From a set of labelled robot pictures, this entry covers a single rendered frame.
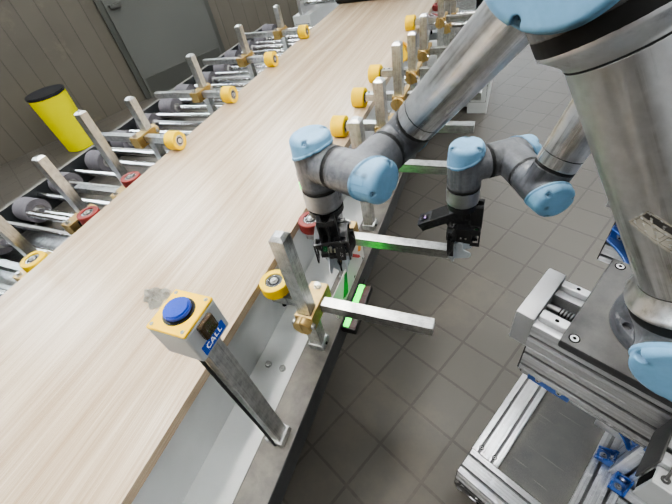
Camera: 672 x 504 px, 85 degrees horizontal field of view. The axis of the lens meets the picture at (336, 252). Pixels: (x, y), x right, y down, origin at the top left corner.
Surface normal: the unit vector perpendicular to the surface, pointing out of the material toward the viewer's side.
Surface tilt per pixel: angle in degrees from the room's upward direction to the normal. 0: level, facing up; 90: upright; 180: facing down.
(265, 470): 0
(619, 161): 99
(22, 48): 90
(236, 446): 0
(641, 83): 81
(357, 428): 0
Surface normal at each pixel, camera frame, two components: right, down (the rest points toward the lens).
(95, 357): -0.17, -0.69
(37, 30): 0.69, 0.43
